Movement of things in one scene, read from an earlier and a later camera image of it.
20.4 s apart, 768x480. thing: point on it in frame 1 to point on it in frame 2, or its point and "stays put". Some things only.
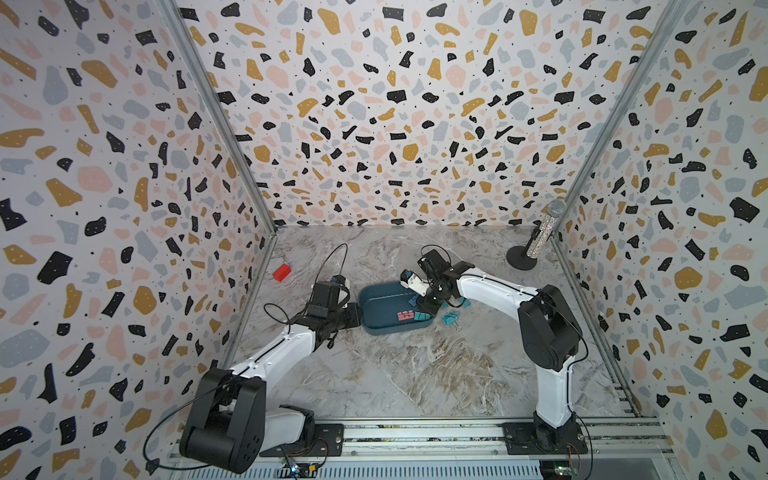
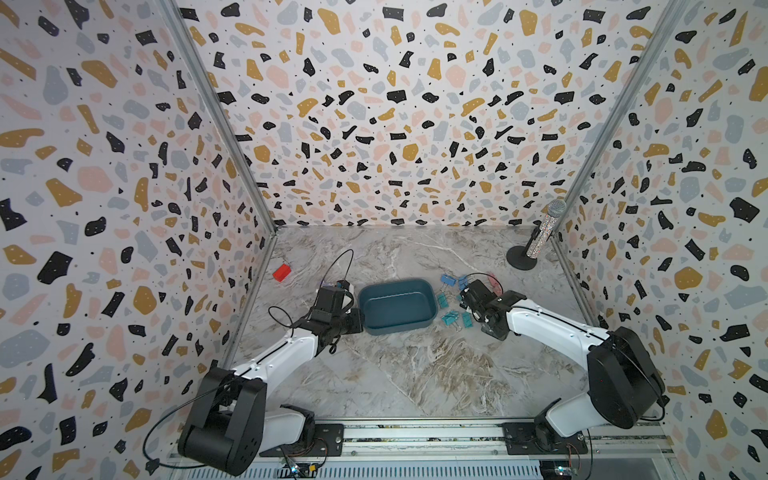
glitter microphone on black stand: (524, 257) stays put
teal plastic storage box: (379, 304) stays put
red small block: (282, 272) stays put
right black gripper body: (431, 298) to (493, 335)
